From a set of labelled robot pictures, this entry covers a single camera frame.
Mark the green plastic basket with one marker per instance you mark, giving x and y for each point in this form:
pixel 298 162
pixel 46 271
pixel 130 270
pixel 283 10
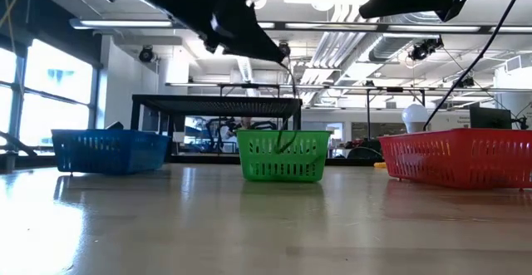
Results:
pixel 282 158

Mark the silver ventilation duct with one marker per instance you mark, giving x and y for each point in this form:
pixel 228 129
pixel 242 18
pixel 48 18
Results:
pixel 332 55

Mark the red plastic basket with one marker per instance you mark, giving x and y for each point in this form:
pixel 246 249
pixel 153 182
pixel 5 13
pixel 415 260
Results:
pixel 457 158

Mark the black background rack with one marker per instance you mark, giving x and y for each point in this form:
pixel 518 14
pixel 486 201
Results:
pixel 367 113

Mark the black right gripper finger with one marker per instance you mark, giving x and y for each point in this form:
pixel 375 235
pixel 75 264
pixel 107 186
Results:
pixel 415 1

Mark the black ceiling camera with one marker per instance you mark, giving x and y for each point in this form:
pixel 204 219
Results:
pixel 146 54
pixel 285 50

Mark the black ceiling spotlight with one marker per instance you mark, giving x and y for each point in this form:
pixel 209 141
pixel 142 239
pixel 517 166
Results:
pixel 424 50
pixel 464 83

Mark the person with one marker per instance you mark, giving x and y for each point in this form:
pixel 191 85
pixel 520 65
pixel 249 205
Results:
pixel 232 134

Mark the large window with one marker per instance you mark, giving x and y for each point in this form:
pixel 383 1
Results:
pixel 54 92

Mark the blue plastic basket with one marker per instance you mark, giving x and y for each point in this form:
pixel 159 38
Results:
pixel 108 152

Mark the black rounded chair back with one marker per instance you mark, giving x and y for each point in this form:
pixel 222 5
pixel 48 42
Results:
pixel 363 152

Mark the dark rubber band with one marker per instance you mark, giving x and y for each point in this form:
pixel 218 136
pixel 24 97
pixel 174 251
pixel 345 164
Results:
pixel 294 84

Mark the white light bulb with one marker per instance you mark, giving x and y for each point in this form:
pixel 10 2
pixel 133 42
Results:
pixel 415 117

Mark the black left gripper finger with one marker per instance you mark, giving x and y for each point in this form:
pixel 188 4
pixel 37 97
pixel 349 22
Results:
pixel 257 26
pixel 228 38

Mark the background robot workstation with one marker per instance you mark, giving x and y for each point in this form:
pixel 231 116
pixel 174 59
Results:
pixel 199 138

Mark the black perforated metal shelf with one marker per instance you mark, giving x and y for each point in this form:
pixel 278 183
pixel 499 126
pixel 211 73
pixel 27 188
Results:
pixel 216 105

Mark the black computer monitor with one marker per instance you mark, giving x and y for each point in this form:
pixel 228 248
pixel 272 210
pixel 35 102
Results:
pixel 490 119

